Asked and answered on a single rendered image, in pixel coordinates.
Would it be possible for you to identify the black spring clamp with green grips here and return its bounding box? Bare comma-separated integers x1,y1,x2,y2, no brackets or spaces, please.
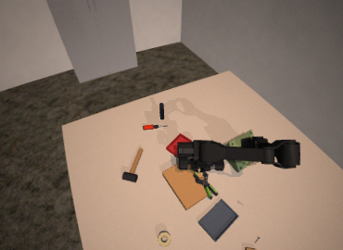
194,172,218,200

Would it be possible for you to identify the red-handled screwdriver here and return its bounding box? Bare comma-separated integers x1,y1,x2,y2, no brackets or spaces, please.
143,125,168,130

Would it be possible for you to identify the black flat bar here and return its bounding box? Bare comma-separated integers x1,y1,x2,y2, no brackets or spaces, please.
159,103,164,119

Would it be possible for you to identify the beige ring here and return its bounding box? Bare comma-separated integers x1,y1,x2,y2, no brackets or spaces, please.
158,232,171,246

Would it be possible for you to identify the black mallet with wooden handle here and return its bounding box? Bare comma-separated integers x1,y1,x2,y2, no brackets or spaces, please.
122,148,143,182

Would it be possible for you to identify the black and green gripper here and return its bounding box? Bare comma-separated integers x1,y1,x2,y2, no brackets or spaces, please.
179,157,224,172

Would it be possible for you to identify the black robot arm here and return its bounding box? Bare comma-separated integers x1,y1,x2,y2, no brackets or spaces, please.
177,137,300,169

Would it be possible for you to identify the light brown wooden board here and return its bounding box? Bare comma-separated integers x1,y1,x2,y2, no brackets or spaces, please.
162,163,208,211

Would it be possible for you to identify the red tray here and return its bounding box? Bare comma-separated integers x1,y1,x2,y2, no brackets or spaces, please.
166,133,192,157

